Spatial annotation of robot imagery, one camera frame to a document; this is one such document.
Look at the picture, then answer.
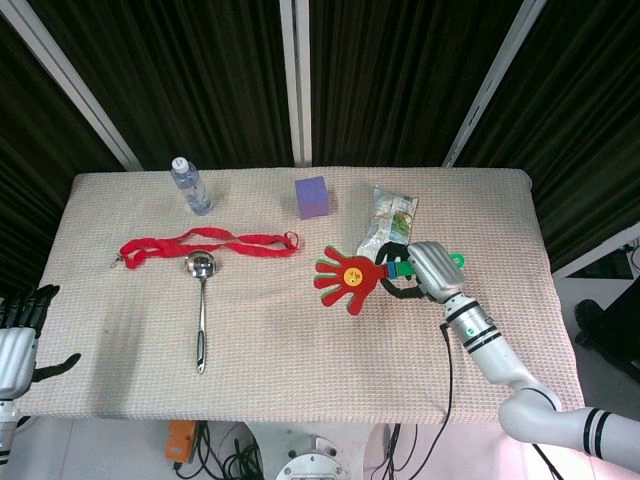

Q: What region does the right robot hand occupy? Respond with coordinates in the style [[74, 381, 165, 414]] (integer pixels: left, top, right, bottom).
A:
[[374, 240, 465, 304]]

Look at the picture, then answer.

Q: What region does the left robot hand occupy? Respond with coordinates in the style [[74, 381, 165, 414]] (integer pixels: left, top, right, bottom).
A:
[[0, 283, 82, 400]]

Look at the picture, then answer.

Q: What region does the red hand clapper toy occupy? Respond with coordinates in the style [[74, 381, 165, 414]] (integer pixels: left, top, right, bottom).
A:
[[313, 244, 469, 317]]

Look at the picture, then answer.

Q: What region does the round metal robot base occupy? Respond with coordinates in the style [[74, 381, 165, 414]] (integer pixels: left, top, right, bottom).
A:
[[275, 433, 352, 480]]

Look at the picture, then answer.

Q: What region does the beige woven tablecloth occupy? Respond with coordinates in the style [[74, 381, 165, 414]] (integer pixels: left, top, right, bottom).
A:
[[27, 168, 586, 425]]

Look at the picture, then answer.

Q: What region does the orange plastic power strip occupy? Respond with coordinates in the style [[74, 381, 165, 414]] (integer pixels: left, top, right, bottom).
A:
[[164, 420, 197, 464]]

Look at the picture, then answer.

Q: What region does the crumpled snack packet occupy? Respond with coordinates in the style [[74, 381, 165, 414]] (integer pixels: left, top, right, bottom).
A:
[[355, 184, 420, 261]]

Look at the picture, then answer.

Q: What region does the purple foam cube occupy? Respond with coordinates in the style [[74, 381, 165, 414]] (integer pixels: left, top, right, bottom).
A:
[[294, 175, 333, 221]]

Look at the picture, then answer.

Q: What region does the black chair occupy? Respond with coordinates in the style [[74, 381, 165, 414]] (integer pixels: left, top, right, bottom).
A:
[[573, 284, 640, 381]]

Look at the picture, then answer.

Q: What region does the stainless steel ladle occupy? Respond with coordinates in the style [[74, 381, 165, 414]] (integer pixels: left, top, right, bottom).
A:
[[184, 249, 218, 375]]

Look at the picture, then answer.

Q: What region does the clear plastic water bottle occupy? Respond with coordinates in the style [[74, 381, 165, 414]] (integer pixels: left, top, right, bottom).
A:
[[170, 156, 215, 217]]

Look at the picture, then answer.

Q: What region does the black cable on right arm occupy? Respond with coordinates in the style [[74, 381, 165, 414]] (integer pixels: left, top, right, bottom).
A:
[[394, 323, 564, 480]]

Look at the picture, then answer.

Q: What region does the white window frame post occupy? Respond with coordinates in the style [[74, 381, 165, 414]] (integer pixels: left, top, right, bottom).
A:
[[0, 0, 142, 171], [278, 0, 313, 168], [441, 0, 549, 169]]

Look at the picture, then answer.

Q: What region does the red ribbon lanyard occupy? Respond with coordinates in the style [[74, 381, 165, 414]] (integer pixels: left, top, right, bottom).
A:
[[106, 227, 302, 271]]

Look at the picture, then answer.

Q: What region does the black cable bundle on floor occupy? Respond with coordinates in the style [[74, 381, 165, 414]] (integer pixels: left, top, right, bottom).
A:
[[172, 420, 269, 480]]

